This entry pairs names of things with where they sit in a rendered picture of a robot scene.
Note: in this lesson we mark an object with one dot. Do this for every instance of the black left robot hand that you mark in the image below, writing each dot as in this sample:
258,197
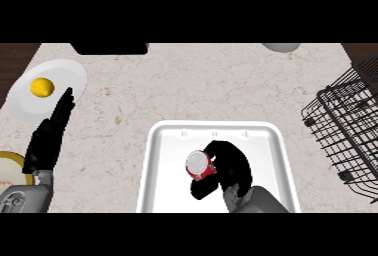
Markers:
45,143

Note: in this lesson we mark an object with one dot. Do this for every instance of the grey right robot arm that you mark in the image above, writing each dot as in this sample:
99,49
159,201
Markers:
252,200

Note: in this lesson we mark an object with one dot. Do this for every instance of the black appliance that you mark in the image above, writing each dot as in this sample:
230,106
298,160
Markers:
110,48

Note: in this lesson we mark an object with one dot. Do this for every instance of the yellow lemon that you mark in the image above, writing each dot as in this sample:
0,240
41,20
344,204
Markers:
41,87

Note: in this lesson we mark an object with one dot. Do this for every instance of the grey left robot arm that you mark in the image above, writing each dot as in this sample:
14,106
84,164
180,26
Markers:
26,195

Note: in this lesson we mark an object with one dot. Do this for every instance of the yellow rimmed plate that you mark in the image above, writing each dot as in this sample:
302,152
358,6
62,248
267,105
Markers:
11,166

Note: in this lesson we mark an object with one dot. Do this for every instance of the white tray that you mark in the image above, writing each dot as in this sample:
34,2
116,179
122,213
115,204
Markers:
169,173

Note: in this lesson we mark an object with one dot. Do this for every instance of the white plate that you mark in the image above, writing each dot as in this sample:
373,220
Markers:
36,100

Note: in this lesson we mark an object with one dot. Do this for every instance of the red can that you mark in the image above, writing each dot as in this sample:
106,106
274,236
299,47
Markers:
199,165

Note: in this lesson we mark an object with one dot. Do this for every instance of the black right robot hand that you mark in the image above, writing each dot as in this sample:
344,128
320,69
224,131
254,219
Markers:
230,163

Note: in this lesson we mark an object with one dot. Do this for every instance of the pale grey round object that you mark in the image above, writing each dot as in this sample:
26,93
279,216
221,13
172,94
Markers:
280,47

